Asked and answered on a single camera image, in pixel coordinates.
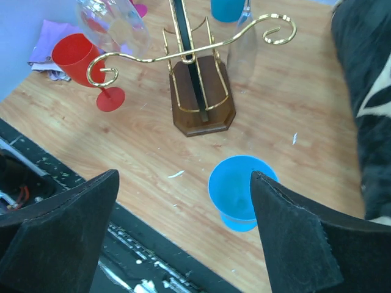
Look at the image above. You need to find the blue plastic wine glass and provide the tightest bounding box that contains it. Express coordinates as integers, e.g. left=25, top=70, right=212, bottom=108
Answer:
left=210, top=0, right=245, bottom=23
left=208, top=155, right=279, bottom=232

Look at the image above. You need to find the blue plastic wine glass back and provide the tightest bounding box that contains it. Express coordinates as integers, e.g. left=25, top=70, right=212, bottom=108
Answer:
left=210, top=0, right=245, bottom=23

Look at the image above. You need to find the magenta plastic wine glass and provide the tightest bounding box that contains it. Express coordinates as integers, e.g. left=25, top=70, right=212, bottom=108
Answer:
left=130, top=0, right=148, bottom=18

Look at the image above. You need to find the black floral plush pillow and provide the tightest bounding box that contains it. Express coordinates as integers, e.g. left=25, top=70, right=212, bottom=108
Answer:
left=331, top=0, right=390, bottom=225

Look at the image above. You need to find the clear wine glass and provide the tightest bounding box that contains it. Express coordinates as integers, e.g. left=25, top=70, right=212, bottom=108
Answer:
left=227, top=0, right=258, bottom=83
left=76, top=0, right=151, bottom=58

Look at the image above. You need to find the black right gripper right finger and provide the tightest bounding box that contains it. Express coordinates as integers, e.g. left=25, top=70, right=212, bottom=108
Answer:
left=250, top=171, right=390, bottom=292

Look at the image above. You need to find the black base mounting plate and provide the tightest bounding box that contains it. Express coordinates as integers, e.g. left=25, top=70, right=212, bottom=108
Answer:
left=0, top=118, right=242, bottom=293

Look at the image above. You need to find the clear wine glass back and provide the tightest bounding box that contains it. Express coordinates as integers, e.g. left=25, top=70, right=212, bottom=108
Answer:
left=227, top=0, right=258, bottom=83

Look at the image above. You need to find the clear wine glass front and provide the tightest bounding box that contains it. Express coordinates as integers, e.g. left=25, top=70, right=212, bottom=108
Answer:
left=76, top=0, right=151, bottom=58

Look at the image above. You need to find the gold wire wine glass rack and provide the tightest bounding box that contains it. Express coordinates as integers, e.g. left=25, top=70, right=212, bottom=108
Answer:
left=86, top=1, right=298, bottom=137

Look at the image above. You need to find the red plastic wine glass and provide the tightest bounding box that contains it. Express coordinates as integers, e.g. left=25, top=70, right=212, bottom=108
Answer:
left=51, top=33, right=125, bottom=112

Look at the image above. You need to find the purple folded cloth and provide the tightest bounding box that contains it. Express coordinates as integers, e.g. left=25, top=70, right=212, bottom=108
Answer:
left=27, top=20, right=81, bottom=81

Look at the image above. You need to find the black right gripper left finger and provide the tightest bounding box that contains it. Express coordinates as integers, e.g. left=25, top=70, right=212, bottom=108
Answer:
left=0, top=169, right=120, bottom=293

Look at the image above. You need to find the blue plastic wine glass front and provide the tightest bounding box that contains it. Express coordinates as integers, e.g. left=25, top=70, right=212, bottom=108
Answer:
left=208, top=155, right=279, bottom=232

